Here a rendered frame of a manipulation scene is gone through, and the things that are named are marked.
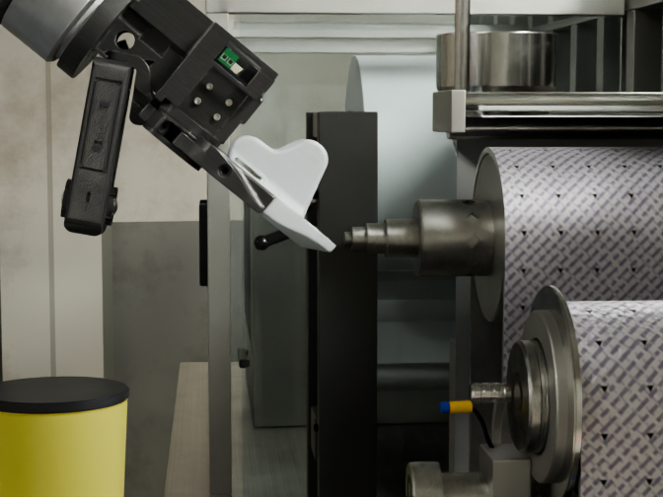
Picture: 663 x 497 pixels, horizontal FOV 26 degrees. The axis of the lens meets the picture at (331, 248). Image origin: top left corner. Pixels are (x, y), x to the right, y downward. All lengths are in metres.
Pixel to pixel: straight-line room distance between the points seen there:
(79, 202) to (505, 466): 0.33
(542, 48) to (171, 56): 0.77
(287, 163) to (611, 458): 0.28
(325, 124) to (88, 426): 2.90
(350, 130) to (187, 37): 0.30
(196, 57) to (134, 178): 3.74
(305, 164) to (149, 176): 3.74
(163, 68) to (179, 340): 3.78
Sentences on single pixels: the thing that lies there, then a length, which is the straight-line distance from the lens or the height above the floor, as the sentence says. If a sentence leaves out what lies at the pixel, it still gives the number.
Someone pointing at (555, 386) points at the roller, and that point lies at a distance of 0.92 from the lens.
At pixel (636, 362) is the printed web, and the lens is 0.93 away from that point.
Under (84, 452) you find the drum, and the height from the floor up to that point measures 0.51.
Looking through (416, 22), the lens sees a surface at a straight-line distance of 1.93.
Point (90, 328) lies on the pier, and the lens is 4.42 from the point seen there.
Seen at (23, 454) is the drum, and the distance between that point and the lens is 4.06.
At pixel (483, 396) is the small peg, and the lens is 0.98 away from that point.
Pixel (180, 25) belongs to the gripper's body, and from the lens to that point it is 0.94.
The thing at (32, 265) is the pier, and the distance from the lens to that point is 4.40.
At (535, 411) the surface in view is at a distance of 0.93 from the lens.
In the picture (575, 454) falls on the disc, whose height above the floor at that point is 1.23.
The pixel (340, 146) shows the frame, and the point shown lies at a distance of 1.20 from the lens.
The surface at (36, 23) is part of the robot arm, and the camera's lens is 0.93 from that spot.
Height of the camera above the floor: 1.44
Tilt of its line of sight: 5 degrees down
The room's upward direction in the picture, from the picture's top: straight up
